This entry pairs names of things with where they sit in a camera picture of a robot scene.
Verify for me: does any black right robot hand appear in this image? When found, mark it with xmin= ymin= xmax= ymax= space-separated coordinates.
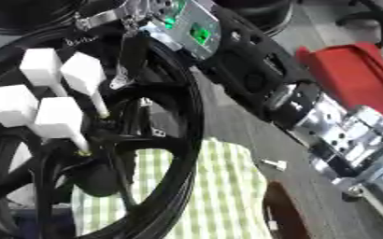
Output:
xmin=72 ymin=0 xmax=159 ymax=91

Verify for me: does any white pin with thin stem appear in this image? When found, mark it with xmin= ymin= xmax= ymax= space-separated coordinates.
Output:
xmin=0 ymin=84 xmax=51 ymax=138
xmin=31 ymin=96 xmax=93 ymax=157
xmin=18 ymin=48 xmax=73 ymax=98
xmin=59 ymin=51 xmax=113 ymax=120

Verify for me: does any black spoked wheel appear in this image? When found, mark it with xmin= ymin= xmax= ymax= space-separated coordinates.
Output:
xmin=0 ymin=19 xmax=208 ymax=239

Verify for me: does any small white loose pin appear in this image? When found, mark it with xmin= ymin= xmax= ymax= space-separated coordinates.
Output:
xmin=258 ymin=158 xmax=290 ymax=173

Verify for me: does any black round tyre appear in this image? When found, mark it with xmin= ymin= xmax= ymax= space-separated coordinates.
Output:
xmin=0 ymin=0 xmax=91 ymax=35
xmin=214 ymin=0 xmax=300 ymax=37

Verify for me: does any red plastic bin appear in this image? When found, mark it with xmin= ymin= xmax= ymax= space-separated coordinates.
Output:
xmin=294 ymin=41 xmax=383 ymax=126

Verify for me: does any black office chair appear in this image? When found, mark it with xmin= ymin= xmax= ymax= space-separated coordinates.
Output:
xmin=333 ymin=0 xmax=383 ymax=49

